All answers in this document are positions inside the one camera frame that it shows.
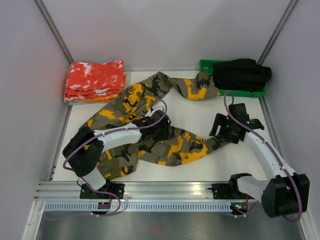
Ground right corner aluminium post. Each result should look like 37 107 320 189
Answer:
258 0 300 64

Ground black trousers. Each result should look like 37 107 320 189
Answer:
212 58 272 93

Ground camouflage yellow green trousers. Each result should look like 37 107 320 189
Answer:
78 71 232 179

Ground green plastic tray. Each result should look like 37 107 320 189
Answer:
199 59 267 98

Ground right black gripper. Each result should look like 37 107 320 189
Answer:
209 112 240 144

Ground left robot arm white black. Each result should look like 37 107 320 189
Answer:
62 108 171 199

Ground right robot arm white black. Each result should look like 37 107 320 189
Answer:
210 103 310 220

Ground red white folded trousers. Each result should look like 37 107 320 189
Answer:
64 59 126 100

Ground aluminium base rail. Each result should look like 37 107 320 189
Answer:
34 181 227 202

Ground left corner aluminium post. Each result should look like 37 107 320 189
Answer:
33 0 74 63

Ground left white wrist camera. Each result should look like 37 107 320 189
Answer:
149 105 165 115

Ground orange folded trousers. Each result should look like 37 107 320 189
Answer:
64 74 127 105

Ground white slotted cable duct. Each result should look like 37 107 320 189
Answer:
44 201 232 213

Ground corner aluminium post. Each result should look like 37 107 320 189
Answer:
33 0 74 63
258 0 300 64

